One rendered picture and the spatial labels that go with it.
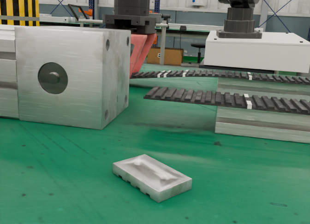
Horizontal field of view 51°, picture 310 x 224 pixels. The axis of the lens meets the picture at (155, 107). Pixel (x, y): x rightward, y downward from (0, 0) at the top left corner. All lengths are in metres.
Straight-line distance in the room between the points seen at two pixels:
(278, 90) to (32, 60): 0.36
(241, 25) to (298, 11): 7.26
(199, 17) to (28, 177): 7.84
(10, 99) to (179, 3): 7.79
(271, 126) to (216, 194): 0.14
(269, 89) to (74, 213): 0.40
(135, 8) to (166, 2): 7.66
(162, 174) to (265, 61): 0.71
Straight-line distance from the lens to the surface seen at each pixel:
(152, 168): 0.23
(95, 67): 0.31
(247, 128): 0.34
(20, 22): 3.67
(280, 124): 0.35
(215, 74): 0.51
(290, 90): 0.54
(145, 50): 0.57
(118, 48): 0.36
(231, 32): 0.96
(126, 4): 0.52
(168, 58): 5.33
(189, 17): 8.05
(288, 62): 0.91
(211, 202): 0.21
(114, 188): 0.22
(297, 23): 8.16
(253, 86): 0.52
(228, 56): 0.90
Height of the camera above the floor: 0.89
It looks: 15 degrees down
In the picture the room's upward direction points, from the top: 3 degrees clockwise
